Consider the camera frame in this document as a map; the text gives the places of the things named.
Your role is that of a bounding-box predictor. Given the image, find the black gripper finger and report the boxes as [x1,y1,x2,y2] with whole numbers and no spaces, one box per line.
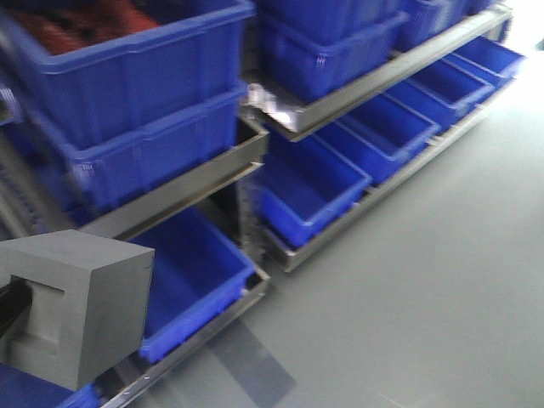
[1,282,32,337]

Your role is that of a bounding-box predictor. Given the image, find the gray square foam base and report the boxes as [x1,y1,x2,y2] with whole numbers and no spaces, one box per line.
[1,229,155,390]

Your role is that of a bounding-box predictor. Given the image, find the large blue target bin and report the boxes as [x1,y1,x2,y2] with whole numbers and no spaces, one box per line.
[131,207,255,364]

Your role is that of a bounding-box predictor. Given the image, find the blue bin with red items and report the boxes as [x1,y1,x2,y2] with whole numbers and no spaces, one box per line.
[1,1,256,148]

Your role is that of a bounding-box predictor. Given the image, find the red packaged items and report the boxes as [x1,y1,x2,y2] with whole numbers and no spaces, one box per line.
[7,1,159,55]

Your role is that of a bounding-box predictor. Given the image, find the steel shelving rack with bins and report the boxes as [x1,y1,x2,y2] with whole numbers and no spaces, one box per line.
[247,3,517,273]

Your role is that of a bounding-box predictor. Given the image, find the stainless steel shelf frame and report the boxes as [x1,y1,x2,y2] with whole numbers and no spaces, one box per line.
[0,120,272,408]

